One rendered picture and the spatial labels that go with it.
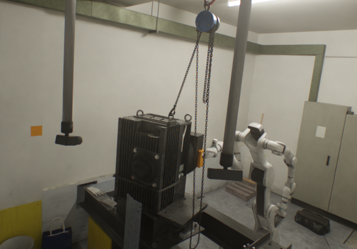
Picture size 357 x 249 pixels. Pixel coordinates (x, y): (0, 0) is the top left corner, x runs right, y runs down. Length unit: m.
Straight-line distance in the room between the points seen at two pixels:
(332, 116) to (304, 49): 1.17
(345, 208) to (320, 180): 0.49
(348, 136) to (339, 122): 0.22
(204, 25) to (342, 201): 3.53
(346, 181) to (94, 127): 3.59
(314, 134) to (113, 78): 3.14
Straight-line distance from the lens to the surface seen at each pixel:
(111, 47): 3.13
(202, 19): 2.02
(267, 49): 5.12
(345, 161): 4.54
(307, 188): 4.82
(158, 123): 2.16
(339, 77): 4.72
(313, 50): 4.78
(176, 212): 2.30
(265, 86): 5.17
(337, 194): 4.70
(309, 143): 4.65
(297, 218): 4.51
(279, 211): 2.87
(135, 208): 2.13
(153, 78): 3.48
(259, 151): 2.54
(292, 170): 2.76
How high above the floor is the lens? 2.05
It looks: 9 degrees down
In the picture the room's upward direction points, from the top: 5 degrees clockwise
